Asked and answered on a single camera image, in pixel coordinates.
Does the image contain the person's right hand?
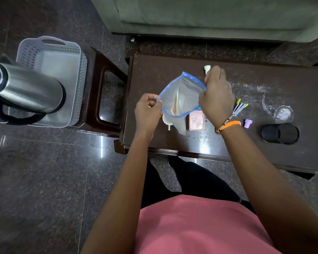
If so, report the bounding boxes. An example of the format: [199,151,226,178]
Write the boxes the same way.
[198,65,235,129]

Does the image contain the person's left hand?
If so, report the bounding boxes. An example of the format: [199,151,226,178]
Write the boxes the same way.
[134,93,164,136]

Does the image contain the clear blue-edged zip bag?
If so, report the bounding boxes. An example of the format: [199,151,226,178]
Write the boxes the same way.
[156,71,208,136]

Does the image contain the person's left forearm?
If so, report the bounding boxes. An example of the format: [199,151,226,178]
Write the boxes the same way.
[80,131,155,254]

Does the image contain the person's right forearm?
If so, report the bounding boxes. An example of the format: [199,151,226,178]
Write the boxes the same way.
[218,124,318,254]

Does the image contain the beige item inside bag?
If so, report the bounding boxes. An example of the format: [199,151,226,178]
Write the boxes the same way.
[171,90,181,116]

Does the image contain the white plastic piece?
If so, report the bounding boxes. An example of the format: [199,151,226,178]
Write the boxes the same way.
[162,114,174,131]

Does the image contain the pink rectangular box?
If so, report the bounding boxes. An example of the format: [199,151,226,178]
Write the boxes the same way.
[189,110,204,131]

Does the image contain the green sofa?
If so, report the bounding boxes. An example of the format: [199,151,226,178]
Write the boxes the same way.
[89,0,318,43]

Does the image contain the dark brown wooden stool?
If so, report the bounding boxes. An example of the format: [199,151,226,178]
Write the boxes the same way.
[66,45,129,138]

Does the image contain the black trousers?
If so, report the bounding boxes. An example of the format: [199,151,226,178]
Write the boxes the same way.
[140,155,255,213]

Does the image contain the grey perforated plastic basket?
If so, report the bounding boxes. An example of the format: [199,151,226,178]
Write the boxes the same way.
[7,36,88,128]

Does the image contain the pink shirt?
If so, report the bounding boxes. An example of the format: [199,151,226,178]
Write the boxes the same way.
[134,195,282,254]

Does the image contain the stainless steel electric kettle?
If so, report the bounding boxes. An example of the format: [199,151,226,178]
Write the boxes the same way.
[0,62,67,126]

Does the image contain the orange wrist bracelet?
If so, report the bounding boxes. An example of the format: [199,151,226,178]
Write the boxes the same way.
[215,114,242,134]

